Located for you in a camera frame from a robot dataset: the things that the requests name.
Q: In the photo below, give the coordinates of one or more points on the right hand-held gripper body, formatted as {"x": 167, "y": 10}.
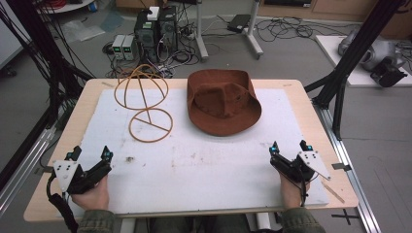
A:
{"x": 311, "y": 161}

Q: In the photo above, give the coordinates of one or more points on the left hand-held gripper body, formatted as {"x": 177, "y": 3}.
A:
{"x": 66, "y": 173}

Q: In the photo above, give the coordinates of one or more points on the brown brimmed hat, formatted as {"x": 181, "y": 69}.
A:
{"x": 223, "y": 126}

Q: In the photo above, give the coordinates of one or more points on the person's left hand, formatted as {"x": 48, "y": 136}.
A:
{"x": 94, "y": 195}

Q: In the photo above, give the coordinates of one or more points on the person's right hand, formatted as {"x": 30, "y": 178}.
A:
{"x": 289, "y": 194}

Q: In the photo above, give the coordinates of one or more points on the black tape strip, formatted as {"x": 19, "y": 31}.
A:
{"x": 341, "y": 167}

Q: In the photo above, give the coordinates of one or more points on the thin wooden stick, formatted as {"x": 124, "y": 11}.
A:
{"x": 333, "y": 193}

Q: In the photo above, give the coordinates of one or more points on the black tape cross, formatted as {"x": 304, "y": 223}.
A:
{"x": 346, "y": 216}

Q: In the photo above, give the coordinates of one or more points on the white foam mat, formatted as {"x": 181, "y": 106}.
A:
{"x": 200, "y": 174}

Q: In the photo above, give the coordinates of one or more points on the white floor platform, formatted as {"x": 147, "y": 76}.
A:
{"x": 356, "y": 77}

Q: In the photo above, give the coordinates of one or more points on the grey bench power supply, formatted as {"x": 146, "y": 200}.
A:
{"x": 118, "y": 47}
{"x": 129, "y": 48}

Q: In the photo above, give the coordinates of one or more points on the black machine part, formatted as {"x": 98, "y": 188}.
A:
{"x": 387, "y": 75}

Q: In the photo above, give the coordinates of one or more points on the white stand leg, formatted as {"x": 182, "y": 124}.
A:
{"x": 201, "y": 35}
{"x": 254, "y": 35}

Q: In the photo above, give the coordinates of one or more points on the grey rounded machine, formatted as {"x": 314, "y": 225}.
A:
{"x": 379, "y": 53}

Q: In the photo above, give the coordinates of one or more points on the clear plastic sheet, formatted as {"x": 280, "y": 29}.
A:
{"x": 82, "y": 30}

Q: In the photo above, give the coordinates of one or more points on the black computer tower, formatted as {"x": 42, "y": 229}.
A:
{"x": 147, "y": 37}
{"x": 168, "y": 29}

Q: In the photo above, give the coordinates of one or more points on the flat black box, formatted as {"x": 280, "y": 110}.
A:
{"x": 239, "y": 23}

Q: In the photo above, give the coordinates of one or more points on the round white table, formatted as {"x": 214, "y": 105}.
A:
{"x": 69, "y": 6}

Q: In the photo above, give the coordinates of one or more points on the white box device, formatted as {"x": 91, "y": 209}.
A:
{"x": 153, "y": 13}

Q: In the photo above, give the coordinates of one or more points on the aluminium rail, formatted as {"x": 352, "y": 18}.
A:
{"x": 24, "y": 174}
{"x": 351, "y": 171}

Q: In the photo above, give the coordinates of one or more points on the black metal frame strut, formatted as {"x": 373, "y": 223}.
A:
{"x": 358, "y": 51}

